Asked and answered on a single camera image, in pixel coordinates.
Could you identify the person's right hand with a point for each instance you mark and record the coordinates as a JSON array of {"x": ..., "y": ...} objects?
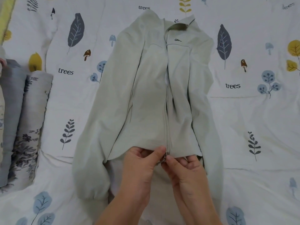
[{"x": 187, "y": 178}]

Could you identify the person's left hand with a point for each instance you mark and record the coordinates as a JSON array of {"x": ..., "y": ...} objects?
[{"x": 138, "y": 168}]

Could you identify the bed with leaf print bedding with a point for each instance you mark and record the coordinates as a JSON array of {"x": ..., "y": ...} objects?
[{"x": 253, "y": 175}]

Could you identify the sage green zip jacket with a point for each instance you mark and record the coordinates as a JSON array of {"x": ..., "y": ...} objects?
[{"x": 145, "y": 91}]

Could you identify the light blue denim jeans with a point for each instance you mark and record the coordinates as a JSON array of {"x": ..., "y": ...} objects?
[{"x": 11, "y": 110}]

